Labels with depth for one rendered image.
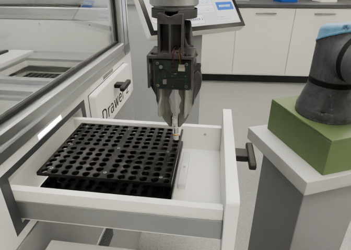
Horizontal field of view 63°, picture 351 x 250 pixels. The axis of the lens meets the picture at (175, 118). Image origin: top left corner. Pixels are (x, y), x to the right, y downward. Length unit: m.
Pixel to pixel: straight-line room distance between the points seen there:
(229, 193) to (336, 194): 0.55
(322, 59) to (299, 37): 2.84
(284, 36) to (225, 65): 0.72
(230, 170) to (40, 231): 0.36
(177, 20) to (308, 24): 3.22
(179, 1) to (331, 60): 0.43
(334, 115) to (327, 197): 0.23
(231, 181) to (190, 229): 0.10
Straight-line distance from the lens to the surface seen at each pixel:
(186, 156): 0.60
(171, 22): 0.42
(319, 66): 0.78
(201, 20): 1.39
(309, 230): 0.96
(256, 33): 3.48
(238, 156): 0.51
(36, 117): 0.54
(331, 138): 0.74
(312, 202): 0.88
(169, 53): 0.43
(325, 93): 0.79
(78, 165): 0.52
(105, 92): 0.77
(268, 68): 3.61
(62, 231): 0.69
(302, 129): 0.80
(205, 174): 0.58
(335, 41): 0.75
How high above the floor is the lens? 1.19
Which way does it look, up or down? 27 degrees down
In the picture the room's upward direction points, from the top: straight up
